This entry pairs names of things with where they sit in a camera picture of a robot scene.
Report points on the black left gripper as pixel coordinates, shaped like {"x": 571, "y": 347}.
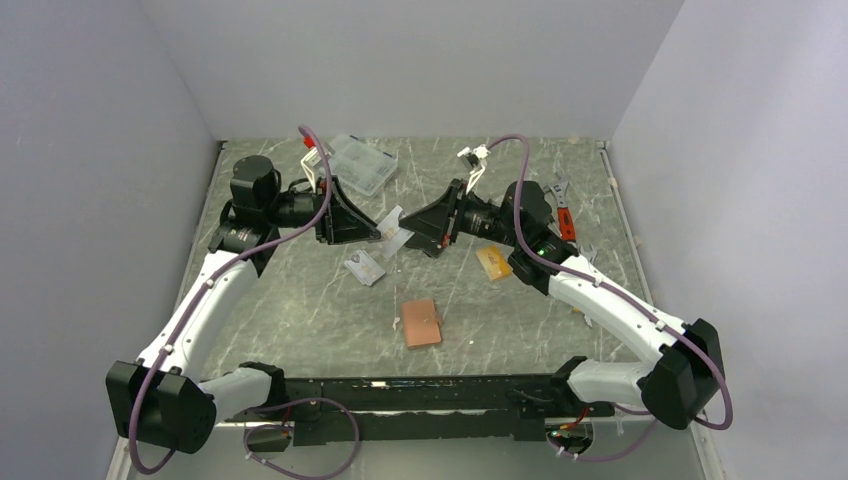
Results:
{"x": 341, "y": 222}

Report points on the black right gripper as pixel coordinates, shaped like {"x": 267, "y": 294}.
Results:
{"x": 438, "y": 221}

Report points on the white credit card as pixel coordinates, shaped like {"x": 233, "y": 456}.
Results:
{"x": 391, "y": 233}

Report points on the white silver card stack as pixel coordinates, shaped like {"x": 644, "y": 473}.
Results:
{"x": 364, "y": 268}

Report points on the brown leather card holder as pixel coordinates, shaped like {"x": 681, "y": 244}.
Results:
{"x": 421, "y": 323}

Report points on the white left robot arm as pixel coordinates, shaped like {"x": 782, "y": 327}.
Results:
{"x": 260, "y": 206}

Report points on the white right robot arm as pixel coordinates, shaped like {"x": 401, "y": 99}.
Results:
{"x": 678, "y": 376}

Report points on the clear plastic organizer box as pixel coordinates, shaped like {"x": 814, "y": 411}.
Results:
{"x": 360, "y": 166}

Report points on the silver combination wrench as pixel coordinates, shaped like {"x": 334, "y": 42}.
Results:
{"x": 589, "y": 252}

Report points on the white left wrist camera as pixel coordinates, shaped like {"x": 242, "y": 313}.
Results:
{"x": 312, "y": 163}

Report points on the red handled adjustable wrench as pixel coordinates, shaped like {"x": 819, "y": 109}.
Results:
{"x": 558, "y": 189}

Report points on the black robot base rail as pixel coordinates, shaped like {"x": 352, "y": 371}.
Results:
{"x": 523, "y": 407}

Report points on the aluminium frame rail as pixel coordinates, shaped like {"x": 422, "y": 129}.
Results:
{"x": 170, "y": 424}

